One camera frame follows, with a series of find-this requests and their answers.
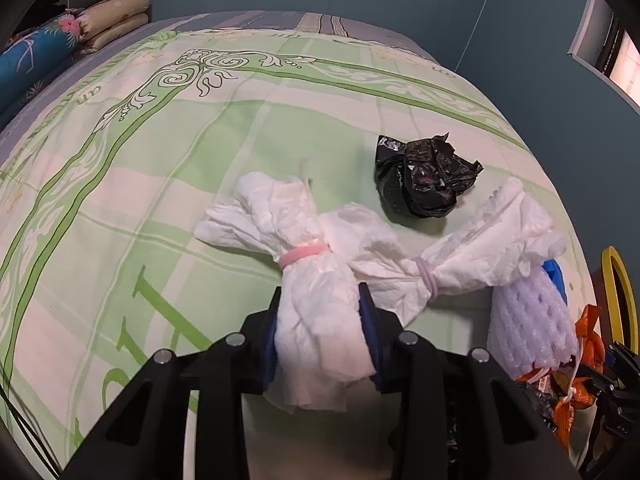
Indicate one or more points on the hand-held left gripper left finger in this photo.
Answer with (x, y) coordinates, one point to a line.
(272, 342)

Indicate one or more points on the grey framed window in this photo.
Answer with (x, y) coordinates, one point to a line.
(595, 25)

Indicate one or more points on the orange snack packet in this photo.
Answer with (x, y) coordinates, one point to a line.
(590, 355)

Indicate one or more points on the yellow plastic rim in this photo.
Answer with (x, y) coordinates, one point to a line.
(611, 260)

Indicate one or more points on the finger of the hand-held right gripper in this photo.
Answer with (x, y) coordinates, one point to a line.
(620, 400)

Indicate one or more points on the folded blue floral blanket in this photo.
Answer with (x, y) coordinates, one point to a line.
(30, 65)

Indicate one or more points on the green printed blanket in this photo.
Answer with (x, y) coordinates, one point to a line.
(150, 210)

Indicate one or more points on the white tissue bundle pink band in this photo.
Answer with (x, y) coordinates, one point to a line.
(310, 320)

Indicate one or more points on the folded beige floral quilt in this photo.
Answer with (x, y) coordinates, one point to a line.
(115, 15)

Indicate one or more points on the blue plastic item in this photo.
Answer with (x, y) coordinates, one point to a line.
(556, 275)

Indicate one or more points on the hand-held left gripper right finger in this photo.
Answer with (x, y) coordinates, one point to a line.
(370, 332)

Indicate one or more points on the white foam fruit net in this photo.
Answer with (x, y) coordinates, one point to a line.
(530, 325)

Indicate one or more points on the black plastic bag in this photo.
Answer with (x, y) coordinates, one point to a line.
(425, 175)

